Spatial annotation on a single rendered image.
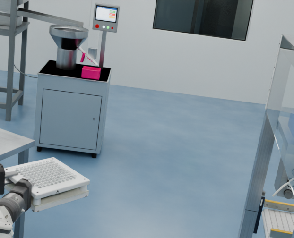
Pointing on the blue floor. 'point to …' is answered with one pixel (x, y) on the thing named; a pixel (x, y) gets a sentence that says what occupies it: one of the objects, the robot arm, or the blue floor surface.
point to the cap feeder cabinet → (71, 109)
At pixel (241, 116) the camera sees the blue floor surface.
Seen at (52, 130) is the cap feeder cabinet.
